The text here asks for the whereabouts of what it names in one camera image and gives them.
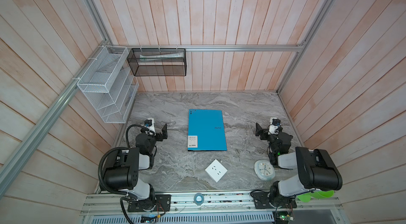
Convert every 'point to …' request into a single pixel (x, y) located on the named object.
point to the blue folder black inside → (206, 130)
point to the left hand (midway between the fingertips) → (159, 125)
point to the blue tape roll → (199, 203)
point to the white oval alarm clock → (264, 169)
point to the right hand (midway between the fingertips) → (265, 122)
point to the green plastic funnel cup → (306, 197)
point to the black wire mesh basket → (158, 62)
